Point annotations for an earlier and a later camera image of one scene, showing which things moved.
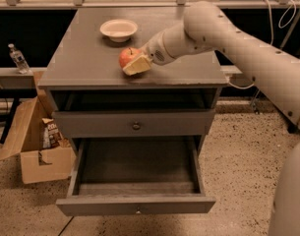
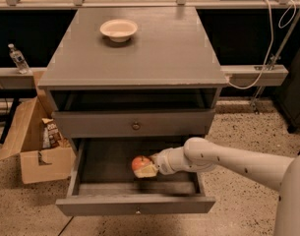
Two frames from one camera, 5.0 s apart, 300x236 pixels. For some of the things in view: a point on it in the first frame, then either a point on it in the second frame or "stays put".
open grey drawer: x=136 y=175 stays put
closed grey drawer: x=133 y=124 stays put
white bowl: x=119 y=29 stays put
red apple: x=129 y=54 → x=140 y=161
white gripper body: x=154 y=52 → x=161 y=162
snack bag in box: x=51 y=134 stays put
